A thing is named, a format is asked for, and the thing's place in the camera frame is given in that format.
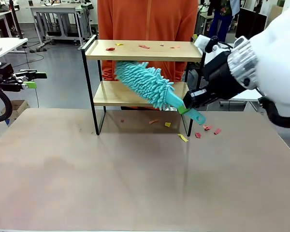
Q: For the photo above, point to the background person in blue trousers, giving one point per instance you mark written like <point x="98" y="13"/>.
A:
<point x="220" y="24"/>

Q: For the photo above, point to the cardboard box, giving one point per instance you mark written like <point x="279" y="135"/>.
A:
<point x="18" y="106"/>

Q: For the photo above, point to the person in orange hoodie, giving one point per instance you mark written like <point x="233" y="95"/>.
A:
<point x="147" y="21"/>

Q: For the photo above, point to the turquoise microfiber duster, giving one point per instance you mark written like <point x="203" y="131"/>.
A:
<point x="145" y="79"/>

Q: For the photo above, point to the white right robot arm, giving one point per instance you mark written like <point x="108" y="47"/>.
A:
<point x="278" y="60"/>

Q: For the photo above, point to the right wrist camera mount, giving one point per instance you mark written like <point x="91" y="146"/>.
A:
<point x="203" y="42"/>

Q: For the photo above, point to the black monitor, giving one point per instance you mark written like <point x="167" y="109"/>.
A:
<point x="251" y="21"/>

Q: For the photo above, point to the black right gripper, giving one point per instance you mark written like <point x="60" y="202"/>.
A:
<point x="220" y="77"/>

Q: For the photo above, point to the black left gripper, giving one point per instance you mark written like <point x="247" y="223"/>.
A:
<point x="2" y="72"/>

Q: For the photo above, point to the wooden two-tier black-frame shelf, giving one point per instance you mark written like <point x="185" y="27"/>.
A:
<point x="140" y="54"/>

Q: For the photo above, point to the black pole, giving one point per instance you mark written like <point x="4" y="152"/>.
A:
<point x="15" y="21"/>

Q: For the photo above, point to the square yellow paper scrap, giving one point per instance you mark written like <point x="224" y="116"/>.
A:
<point x="168" y="124"/>

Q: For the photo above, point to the long yellow paper strip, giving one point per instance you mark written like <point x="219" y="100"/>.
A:
<point x="183" y="137"/>

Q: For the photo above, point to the grey workbench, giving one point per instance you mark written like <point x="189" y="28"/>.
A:
<point x="58" y="8"/>

